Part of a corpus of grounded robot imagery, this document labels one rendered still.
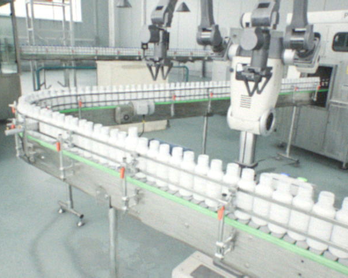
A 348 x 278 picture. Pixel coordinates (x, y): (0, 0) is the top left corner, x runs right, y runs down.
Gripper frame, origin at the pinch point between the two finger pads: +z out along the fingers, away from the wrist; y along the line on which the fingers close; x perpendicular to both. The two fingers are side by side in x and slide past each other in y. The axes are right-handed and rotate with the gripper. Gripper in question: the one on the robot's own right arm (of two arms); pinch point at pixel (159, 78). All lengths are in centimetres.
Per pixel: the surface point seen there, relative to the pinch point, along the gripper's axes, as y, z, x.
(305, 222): 17, 33, 73
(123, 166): 26.5, 32.0, 5.6
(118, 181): 20.2, 43.5, -4.1
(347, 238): 18, 33, 83
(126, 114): -79, 45, -104
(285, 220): 18, 35, 67
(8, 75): -160, 51, -487
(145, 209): 20, 51, 12
